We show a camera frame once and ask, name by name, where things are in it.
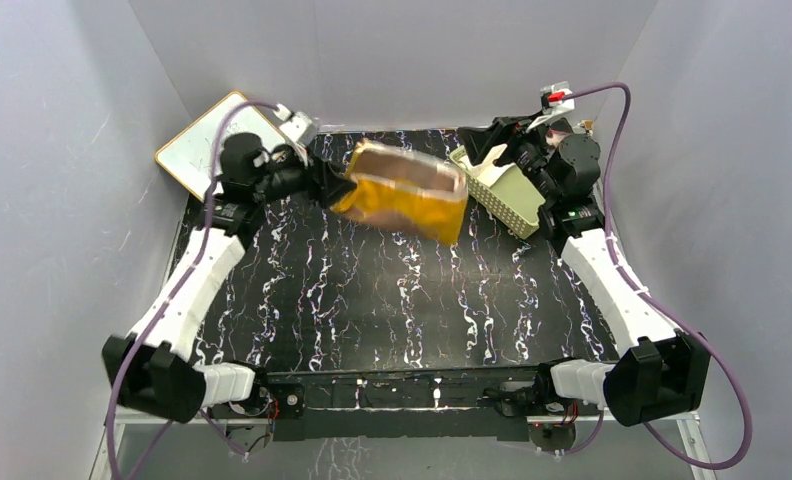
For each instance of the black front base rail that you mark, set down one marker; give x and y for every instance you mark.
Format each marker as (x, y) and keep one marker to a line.
(510, 391)

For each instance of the green plastic basket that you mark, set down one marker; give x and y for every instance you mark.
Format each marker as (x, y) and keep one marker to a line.
(513, 199)

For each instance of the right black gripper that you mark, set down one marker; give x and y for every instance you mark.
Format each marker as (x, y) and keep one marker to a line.
(479, 141)

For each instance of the aluminium frame rail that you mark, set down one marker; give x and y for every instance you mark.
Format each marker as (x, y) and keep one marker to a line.
(124, 416)

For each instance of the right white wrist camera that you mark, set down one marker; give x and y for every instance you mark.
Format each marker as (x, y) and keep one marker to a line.
(556, 101)

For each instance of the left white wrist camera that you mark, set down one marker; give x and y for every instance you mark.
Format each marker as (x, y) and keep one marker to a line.
(295, 128)

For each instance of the orange towel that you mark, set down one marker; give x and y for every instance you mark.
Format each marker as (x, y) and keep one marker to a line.
(398, 189)

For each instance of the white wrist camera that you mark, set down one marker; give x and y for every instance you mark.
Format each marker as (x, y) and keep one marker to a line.
(556, 101)
(295, 128)

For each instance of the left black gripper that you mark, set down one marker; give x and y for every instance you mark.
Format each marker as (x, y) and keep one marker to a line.
(321, 183)

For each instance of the dark book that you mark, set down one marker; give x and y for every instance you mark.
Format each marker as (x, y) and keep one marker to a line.
(561, 128)

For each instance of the wood framed whiteboard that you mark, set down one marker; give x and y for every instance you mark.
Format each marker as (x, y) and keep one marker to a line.
(187, 156)

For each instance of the white towel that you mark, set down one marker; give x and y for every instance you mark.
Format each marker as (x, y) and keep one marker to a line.
(491, 169)

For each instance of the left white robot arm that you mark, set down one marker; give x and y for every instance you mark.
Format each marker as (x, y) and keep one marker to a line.
(150, 368)

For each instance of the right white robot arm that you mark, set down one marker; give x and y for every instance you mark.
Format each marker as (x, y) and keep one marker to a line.
(661, 370)

